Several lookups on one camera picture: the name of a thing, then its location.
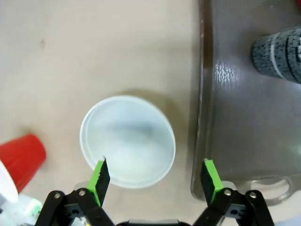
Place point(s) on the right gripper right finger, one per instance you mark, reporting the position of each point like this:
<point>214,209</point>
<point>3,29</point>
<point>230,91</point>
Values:
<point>211,181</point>

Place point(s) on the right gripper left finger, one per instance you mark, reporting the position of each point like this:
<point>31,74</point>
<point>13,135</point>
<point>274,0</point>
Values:
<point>100,186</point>

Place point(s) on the pale grey plastic bowl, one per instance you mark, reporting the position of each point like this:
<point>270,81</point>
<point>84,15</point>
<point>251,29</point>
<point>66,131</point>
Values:
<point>129,136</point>

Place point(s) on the black drink can green patch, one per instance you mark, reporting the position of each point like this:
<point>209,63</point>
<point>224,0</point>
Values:
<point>277,56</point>

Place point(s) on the brown plastic tray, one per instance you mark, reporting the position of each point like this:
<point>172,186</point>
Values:
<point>247,129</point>

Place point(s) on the red plastic cup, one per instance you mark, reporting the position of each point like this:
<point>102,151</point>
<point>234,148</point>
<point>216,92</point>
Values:
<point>23,155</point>

